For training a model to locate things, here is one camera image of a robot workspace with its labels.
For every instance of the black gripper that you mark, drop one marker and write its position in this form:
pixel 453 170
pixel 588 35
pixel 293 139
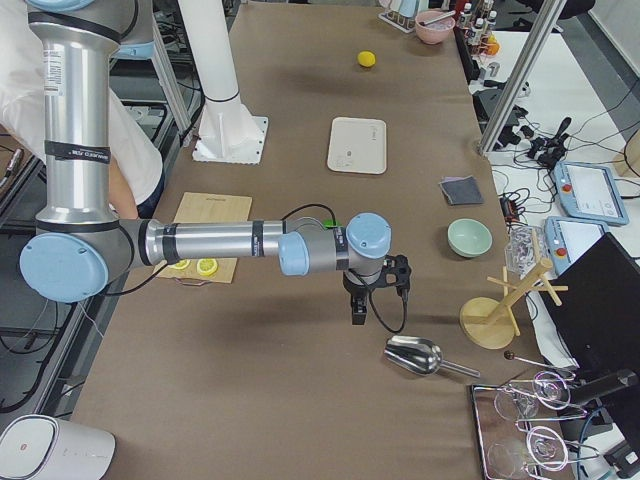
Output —
pixel 356 288

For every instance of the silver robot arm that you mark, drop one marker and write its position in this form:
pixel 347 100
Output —
pixel 81 245

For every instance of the white rectangular tray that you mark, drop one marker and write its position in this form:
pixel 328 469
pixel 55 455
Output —
pixel 357 145

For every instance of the metal scoop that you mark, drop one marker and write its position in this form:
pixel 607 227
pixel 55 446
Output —
pixel 421 356

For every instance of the mint green bowl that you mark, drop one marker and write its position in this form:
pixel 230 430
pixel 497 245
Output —
pixel 469 238

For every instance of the wooden mug tree stand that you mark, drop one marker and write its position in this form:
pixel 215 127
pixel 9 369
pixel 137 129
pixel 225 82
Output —
pixel 490 323

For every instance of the grey folded cloth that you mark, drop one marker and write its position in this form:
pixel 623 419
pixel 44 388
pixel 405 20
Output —
pixel 461 191

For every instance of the yellow lemon slice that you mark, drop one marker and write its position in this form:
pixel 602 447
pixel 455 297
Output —
pixel 180 265
pixel 207 267

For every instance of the wooden cutting board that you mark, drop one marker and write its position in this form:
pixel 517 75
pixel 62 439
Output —
pixel 208 208

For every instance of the blue teach pendant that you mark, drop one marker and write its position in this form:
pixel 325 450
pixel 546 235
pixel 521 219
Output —
pixel 588 191
pixel 568 239

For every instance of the black monitor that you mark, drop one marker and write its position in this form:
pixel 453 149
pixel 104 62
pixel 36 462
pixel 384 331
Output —
pixel 599 316

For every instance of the person in white shirt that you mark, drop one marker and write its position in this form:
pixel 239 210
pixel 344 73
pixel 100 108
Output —
pixel 136 178

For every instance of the pink bowl with ice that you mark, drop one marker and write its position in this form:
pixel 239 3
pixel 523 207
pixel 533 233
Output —
pixel 433 26

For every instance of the white appliance box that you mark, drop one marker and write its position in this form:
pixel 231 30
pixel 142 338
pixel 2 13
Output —
pixel 43 447

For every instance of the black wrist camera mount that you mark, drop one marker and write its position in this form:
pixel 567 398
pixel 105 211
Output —
pixel 397 274

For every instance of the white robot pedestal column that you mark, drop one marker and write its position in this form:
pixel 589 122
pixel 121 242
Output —
pixel 228 132

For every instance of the aluminium frame post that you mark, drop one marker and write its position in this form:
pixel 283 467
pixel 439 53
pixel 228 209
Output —
pixel 541 29

